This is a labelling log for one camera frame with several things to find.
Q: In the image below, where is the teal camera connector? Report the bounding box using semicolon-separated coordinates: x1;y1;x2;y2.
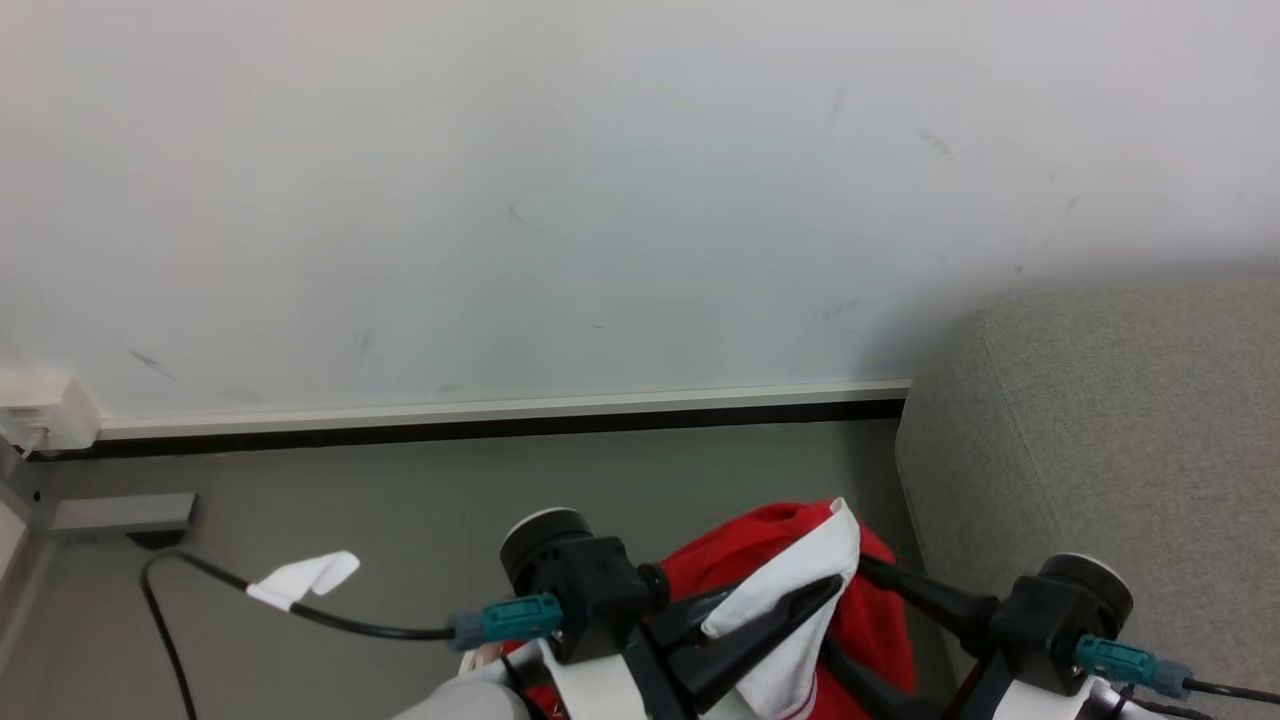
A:
1074;634;1195;701
448;592;565;652

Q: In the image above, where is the red garment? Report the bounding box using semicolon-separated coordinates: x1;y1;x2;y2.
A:
500;500;917;720

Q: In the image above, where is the grey metal furniture foot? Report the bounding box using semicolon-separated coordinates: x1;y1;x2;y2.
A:
0;440;199;691

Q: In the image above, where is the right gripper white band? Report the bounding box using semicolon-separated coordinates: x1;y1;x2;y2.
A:
819;554;1113;720

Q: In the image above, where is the teal right camera connector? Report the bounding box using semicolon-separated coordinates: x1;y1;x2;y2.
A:
1074;634;1195;701

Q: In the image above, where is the teal left camera connector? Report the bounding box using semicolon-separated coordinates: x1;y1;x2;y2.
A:
448;592;565;652

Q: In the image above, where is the white tape cable tag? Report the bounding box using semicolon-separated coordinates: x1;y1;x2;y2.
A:
245;550;362;613

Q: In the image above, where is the grey fabric sofa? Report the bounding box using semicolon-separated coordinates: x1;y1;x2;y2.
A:
895;280;1280;720

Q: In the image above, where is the white garment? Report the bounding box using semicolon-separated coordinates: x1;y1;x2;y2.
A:
700;497;863;720

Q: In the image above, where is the black camera cable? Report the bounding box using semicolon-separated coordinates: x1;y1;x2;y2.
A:
1186;677;1280;705
139;549;457;720

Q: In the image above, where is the black right camera cable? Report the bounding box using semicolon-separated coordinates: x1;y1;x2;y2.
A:
1186;677;1280;705

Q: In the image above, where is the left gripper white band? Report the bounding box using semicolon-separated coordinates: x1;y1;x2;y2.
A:
538;575;845;720

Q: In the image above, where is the black left camera cable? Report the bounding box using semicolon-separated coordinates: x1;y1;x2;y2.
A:
139;549;457;720

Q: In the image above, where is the white and black baseboard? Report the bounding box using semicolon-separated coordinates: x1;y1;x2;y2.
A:
28;378;913;463

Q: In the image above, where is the white wall outlet box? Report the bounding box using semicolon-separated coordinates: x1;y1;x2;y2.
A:
0;368;104;453

